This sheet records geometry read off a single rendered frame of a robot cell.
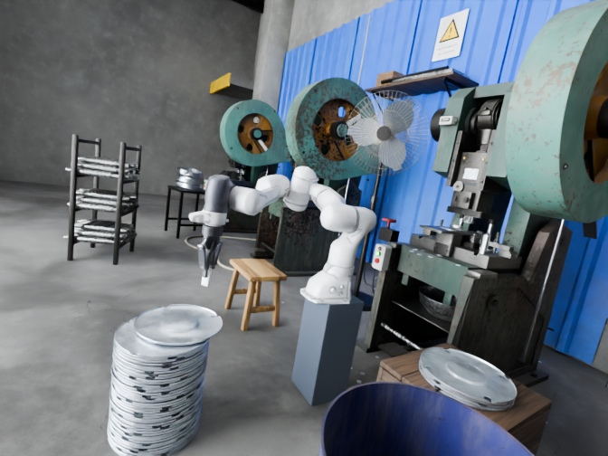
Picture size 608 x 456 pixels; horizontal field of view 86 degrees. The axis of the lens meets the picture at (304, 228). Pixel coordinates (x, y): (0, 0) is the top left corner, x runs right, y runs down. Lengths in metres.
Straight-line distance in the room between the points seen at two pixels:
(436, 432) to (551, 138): 0.98
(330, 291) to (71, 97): 6.85
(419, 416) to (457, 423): 0.08
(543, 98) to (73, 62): 7.28
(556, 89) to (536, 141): 0.17
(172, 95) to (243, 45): 1.96
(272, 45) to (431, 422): 6.42
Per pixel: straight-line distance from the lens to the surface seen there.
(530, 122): 1.41
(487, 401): 1.19
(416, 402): 0.94
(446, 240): 1.77
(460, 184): 1.85
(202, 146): 7.82
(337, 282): 1.35
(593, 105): 1.72
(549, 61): 1.46
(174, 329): 1.22
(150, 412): 1.21
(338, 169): 2.87
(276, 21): 6.94
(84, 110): 7.63
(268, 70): 6.66
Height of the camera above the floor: 0.94
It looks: 9 degrees down
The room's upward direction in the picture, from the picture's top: 9 degrees clockwise
